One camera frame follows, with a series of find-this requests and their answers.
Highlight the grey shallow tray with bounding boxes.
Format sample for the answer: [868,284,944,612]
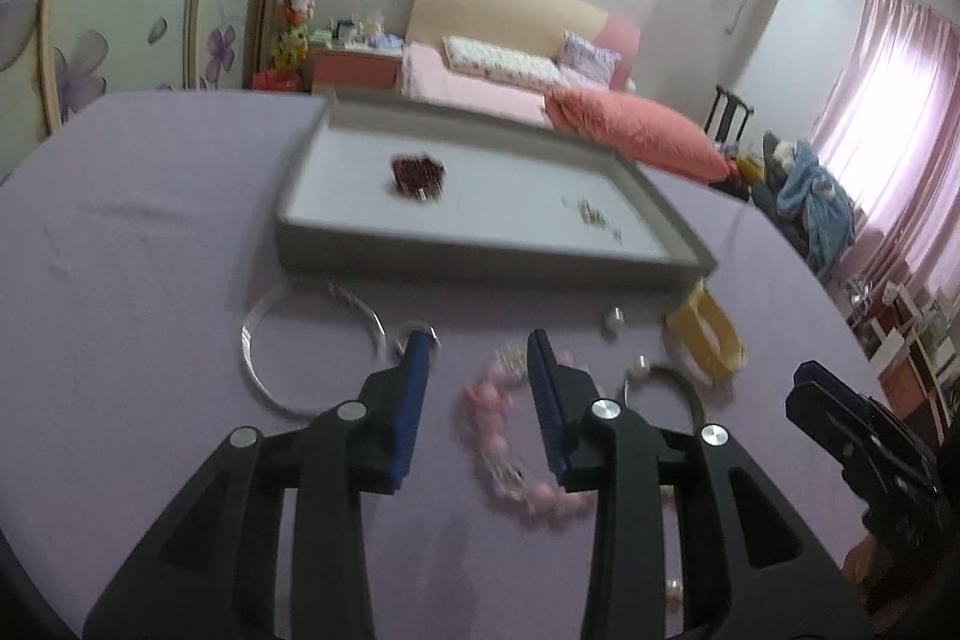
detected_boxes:
[274,91,719,290]

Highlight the pink bead bracelet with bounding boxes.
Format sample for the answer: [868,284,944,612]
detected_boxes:
[459,344,601,525]

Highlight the assorted bottles and cups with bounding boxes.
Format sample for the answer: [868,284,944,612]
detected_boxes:
[311,14,406,53]

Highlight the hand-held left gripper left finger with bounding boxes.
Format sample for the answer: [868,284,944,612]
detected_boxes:
[82,331,432,640]

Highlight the thin silver chain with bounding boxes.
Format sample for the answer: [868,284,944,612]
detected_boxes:
[562,196,625,244]

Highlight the blue plush garment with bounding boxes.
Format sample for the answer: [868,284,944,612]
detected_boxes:
[776,140,858,268]

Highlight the purple tablecloth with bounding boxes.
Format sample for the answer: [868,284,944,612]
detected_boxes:
[0,89,901,640]

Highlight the white cluttered shelf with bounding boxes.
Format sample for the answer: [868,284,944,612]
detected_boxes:
[847,278,960,432]

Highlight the large thin silver bangle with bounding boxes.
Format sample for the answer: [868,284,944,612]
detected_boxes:
[241,281,388,420]

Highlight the person's right hand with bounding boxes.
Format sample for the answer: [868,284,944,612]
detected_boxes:
[841,530,895,613]

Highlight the small purple pillow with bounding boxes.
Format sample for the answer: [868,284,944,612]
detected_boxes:
[561,31,623,86]

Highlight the beige and pink headboard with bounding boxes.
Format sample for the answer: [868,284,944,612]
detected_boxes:
[405,0,643,86]

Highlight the folded salmon pink duvet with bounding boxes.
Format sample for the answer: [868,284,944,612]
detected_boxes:
[544,87,740,184]

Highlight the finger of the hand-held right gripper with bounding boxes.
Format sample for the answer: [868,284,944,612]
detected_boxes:
[786,361,890,461]

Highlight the pink and beige nightstand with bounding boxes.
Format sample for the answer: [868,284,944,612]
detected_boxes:
[310,46,406,96]

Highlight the long white patterned pillow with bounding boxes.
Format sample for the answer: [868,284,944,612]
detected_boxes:
[442,36,571,86]

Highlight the yellow bangle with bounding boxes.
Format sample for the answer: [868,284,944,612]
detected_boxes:
[664,280,749,383]

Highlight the dark wooden chair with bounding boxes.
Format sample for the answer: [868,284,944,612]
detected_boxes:
[705,85,755,144]

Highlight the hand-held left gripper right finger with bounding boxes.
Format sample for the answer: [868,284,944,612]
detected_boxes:
[526,329,875,640]

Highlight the silver band ring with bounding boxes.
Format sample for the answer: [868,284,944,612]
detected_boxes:
[395,320,442,360]

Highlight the pink curtain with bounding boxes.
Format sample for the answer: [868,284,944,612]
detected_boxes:
[806,0,960,305]

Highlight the red waste bin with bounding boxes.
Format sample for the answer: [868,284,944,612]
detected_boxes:
[251,68,302,93]

